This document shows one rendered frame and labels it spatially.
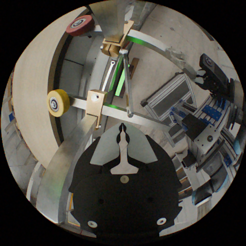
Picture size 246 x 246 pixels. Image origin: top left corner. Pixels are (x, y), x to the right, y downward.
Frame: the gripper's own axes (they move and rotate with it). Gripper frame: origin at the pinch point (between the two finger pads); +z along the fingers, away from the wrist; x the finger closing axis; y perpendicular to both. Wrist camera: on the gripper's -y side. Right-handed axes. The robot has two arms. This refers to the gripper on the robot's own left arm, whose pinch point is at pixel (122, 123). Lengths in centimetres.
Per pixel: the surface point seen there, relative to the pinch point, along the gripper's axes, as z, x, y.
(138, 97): 95, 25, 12
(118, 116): 9.9, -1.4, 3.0
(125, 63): 5.7, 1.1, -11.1
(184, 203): -85, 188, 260
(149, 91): 95, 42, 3
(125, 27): 8.3, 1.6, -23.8
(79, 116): 33.3, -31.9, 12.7
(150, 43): 9.3, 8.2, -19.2
